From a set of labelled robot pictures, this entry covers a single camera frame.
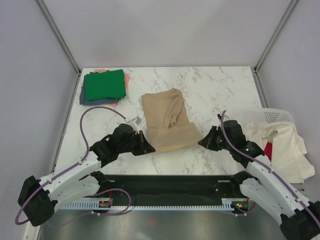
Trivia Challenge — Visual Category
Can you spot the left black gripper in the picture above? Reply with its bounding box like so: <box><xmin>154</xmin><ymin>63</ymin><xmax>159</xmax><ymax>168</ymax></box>
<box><xmin>118</xmin><ymin>130</ymin><xmax>155</xmax><ymax>156</ymax></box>

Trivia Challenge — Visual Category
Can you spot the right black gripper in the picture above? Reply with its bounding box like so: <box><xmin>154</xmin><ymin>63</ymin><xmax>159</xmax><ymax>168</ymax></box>
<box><xmin>198</xmin><ymin>125</ymin><xmax>233</xmax><ymax>152</ymax></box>

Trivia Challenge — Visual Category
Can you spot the tan t shirt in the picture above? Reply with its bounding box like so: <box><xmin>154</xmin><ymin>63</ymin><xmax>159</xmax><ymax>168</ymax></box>
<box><xmin>141</xmin><ymin>88</ymin><xmax>202</xmax><ymax>153</ymax></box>

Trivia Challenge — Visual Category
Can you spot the red t shirt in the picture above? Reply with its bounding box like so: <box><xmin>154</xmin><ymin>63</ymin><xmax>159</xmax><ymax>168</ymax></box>
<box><xmin>264</xmin><ymin>141</ymin><xmax>273</xmax><ymax>161</ymax></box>

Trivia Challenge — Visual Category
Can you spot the cream t shirt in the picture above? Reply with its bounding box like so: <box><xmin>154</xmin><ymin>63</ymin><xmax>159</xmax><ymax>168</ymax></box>
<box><xmin>243</xmin><ymin>121</ymin><xmax>316</xmax><ymax>184</ymax></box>

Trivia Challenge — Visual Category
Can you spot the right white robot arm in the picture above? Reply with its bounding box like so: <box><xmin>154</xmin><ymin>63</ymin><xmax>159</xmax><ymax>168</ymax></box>
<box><xmin>198</xmin><ymin>120</ymin><xmax>320</xmax><ymax>240</ymax></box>

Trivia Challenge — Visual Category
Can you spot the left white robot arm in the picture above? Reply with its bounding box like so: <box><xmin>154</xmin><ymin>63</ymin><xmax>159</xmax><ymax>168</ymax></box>
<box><xmin>15</xmin><ymin>123</ymin><xmax>156</xmax><ymax>227</ymax></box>

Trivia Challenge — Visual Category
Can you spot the white plastic basket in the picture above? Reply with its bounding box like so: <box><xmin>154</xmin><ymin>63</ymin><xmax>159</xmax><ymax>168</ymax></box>
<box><xmin>231</xmin><ymin>108</ymin><xmax>295</xmax><ymax>148</ymax></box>

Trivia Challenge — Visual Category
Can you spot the folded pink t shirt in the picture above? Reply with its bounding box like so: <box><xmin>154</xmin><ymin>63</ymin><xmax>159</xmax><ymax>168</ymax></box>
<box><xmin>93</xmin><ymin>68</ymin><xmax>131</xmax><ymax>107</ymax></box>

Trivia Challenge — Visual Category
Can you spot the folded green t shirt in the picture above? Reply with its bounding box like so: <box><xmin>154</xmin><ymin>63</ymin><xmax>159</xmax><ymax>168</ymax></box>
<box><xmin>85</xmin><ymin>69</ymin><xmax>127</xmax><ymax>101</ymax></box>

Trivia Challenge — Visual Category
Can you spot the folded blue t shirt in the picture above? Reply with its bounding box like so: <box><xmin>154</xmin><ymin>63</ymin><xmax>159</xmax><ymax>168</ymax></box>
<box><xmin>79</xmin><ymin>77</ymin><xmax>120</xmax><ymax>106</ymax></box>

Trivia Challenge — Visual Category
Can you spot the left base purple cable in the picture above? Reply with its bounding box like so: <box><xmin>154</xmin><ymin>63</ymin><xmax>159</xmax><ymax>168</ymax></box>
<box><xmin>89</xmin><ymin>188</ymin><xmax>133</xmax><ymax>217</ymax></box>

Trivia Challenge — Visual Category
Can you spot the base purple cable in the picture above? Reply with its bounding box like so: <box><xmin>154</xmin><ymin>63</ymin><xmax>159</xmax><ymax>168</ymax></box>
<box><xmin>228</xmin><ymin>197</ymin><xmax>258</xmax><ymax>218</ymax></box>
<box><xmin>89</xmin><ymin>188</ymin><xmax>133</xmax><ymax>217</ymax></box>

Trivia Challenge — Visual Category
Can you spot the white cable duct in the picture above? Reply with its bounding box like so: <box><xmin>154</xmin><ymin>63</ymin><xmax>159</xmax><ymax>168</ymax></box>
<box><xmin>62</xmin><ymin>199</ymin><xmax>234</xmax><ymax>211</ymax></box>

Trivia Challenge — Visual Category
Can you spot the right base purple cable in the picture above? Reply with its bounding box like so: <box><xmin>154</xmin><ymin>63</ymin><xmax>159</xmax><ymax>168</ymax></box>
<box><xmin>228</xmin><ymin>197</ymin><xmax>258</xmax><ymax>218</ymax></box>

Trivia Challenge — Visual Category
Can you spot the right aluminium frame post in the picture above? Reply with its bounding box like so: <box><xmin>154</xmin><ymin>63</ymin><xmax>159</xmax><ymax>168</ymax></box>
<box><xmin>252</xmin><ymin>0</ymin><xmax>301</xmax><ymax>74</ymax></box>

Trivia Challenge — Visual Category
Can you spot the aluminium frame post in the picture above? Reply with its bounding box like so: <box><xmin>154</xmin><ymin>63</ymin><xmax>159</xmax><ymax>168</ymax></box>
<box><xmin>252</xmin><ymin>0</ymin><xmax>301</xmax><ymax>74</ymax></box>
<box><xmin>34</xmin><ymin>0</ymin><xmax>83</xmax><ymax>76</ymax></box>

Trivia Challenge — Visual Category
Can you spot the left aluminium frame post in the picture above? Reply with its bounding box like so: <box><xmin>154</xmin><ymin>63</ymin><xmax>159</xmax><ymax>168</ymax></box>
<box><xmin>34</xmin><ymin>0</ymin><xmax>83</xmax><ymax>76</ymax></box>

